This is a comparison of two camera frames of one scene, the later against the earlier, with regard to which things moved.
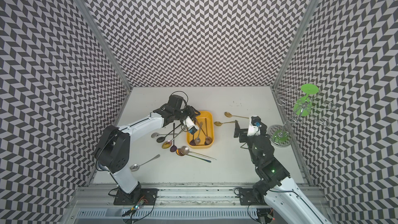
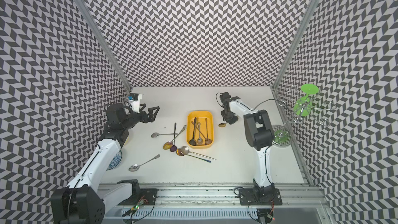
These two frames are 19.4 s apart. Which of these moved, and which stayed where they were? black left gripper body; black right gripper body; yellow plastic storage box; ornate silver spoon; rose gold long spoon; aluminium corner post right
Moved: black left gripper body; black right gripper body
Stayed: yellow plastic storage box; rose gold long spoon; ornate silver spoon; aluminium corner post right
